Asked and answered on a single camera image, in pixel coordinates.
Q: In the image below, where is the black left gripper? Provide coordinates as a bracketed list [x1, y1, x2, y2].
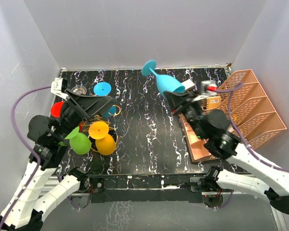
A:
[53, 89, 117, 141]

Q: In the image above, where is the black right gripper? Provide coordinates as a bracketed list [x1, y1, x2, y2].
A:
[162, 90, 205, 140]

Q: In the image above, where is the teal wine glass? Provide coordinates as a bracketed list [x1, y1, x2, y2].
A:
[141, 60, 185, 98]

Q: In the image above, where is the yellow wine glass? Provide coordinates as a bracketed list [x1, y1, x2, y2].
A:
[89, 121, 116, 155]

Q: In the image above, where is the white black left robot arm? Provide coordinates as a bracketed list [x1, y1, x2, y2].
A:
[0, 89, 116, 231]

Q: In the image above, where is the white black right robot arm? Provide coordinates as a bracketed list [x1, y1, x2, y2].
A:
[164, 91, 289, 215]

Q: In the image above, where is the clear wine glass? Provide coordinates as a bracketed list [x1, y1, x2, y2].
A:
[71, 85, 87, 95]

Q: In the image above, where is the blue wine glass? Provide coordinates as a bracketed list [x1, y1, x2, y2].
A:
[93, 82, 117, 117]

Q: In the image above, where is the red wine glass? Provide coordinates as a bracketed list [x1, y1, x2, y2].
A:
[50, 101, 76, 126]

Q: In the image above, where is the green wine glass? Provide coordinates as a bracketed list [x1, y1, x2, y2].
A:
[65, 126, 92, 155]

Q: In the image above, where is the white small box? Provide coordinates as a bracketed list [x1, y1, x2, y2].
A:
[182, 79, 195, 91]

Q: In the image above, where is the pink plastic file organizer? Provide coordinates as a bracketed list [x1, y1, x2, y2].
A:
[180, 69, 288, 163]

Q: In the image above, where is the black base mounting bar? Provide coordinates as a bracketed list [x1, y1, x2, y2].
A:
[69, 172, 235, 204]

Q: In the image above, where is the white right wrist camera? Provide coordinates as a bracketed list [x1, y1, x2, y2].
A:
[192, 80, 218, 103]

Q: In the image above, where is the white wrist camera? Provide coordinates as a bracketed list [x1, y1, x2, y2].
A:
[192, 80, 218, 103]
[51, 77, 68, 100]

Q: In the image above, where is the gold wire glass rack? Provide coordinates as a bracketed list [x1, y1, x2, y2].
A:
[79, 115, 119, 154]

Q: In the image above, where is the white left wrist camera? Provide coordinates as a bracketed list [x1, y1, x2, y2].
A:
[51, 77, 68, 100]

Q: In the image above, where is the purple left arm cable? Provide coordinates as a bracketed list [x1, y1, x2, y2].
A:
[0, 86, 53, 231]

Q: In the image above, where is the aluminium frame rail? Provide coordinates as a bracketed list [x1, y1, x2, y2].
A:
[38, 174, 288, 231]

